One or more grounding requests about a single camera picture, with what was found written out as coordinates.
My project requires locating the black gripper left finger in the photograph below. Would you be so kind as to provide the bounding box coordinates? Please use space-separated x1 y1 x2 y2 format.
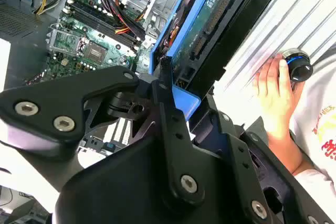
0 58 207 207

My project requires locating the person's bare hand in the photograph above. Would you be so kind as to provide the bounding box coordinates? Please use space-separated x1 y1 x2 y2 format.
251 52 299 141

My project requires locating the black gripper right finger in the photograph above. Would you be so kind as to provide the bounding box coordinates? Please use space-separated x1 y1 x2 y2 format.
190 95 335 224

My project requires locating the hard disk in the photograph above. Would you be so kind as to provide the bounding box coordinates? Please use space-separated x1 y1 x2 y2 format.
148 0 289 122

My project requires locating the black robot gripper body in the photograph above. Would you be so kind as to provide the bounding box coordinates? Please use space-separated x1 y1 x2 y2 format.
52 132 247 224

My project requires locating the round black tool blue ring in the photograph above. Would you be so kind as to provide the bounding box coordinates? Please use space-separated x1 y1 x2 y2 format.
282 47 314 83

